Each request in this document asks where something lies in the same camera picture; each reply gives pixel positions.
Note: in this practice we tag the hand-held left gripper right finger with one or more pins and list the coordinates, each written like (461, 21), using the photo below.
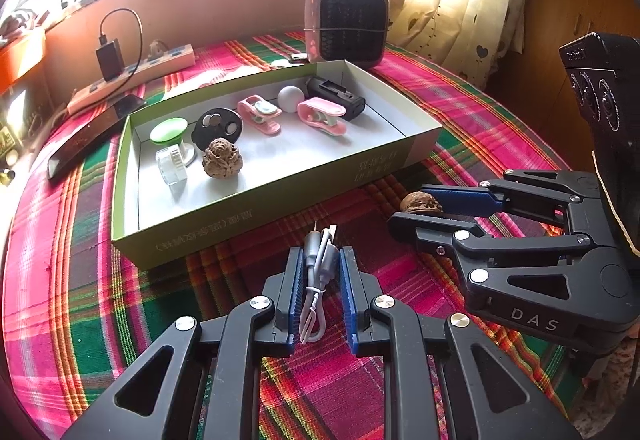
(350, 300)

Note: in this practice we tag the small brown walnut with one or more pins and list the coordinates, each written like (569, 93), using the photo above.
(421, 202)

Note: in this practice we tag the grey plug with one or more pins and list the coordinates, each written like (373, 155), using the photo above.
(157, 47)

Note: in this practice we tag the black charger adapter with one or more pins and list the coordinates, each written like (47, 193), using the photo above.
(110, 59)

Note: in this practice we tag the black smartphone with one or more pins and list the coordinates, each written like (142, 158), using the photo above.
(90, 134)

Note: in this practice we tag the white ball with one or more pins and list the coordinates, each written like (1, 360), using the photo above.
(291, 99)

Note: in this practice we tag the green white mushroom knob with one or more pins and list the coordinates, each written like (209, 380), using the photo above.
(170, 128)

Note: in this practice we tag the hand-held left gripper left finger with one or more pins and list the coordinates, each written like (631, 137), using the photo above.
(295, 300)

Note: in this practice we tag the plain pink clip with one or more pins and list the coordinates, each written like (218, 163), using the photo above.
(320, 112)

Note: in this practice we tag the white plastic cap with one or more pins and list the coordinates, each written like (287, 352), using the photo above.
(172, 167)

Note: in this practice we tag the pink clip with mint pad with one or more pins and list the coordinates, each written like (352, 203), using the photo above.
(260, 117)

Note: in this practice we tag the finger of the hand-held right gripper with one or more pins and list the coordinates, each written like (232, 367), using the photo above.
(430, 227)
(465, 200)

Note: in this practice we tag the orange plastic tray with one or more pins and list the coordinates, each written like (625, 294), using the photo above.
(20, 57)

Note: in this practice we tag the small heater with black grille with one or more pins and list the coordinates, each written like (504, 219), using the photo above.
(350, 24)

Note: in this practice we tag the black rectangular device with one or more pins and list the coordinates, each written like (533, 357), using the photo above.
(345, 99)

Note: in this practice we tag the large brown walnut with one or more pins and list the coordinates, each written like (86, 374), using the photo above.
(222, 158)

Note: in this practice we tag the white power strip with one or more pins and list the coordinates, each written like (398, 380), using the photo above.
(165, 59)

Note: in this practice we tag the green cardboard box tray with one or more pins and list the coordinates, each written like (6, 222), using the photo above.
(300, 154)

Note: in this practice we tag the white round lid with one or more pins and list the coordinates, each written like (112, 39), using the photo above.
(280, 63)

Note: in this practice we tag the black round disc gadget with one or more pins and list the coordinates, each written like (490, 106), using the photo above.
(222, 128)

